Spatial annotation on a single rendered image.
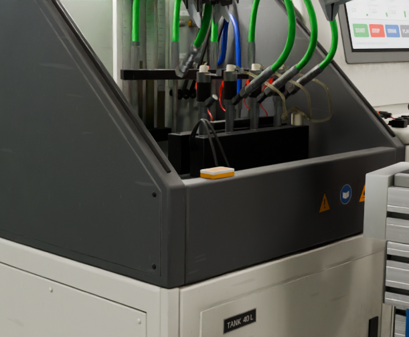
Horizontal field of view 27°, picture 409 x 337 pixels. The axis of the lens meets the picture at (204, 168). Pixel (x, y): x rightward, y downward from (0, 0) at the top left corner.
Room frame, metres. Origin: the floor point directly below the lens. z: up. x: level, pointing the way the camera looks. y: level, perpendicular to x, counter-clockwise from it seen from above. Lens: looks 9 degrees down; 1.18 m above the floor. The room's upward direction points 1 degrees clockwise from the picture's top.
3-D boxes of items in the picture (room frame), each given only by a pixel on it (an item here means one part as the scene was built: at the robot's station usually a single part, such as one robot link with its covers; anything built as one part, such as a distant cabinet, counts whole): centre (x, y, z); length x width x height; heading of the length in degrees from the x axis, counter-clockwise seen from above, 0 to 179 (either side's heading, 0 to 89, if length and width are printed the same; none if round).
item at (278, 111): (1.84, -0.17, 1.00); 0.05 x 0.03 x 0.21; 47
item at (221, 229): (1.51, -0.17, 0.87); 0.62 x 0.04 x 0.16; 137
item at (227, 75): (1.72, -0.06, 1.00); 0.05 x 0.03 x 0.21; 47
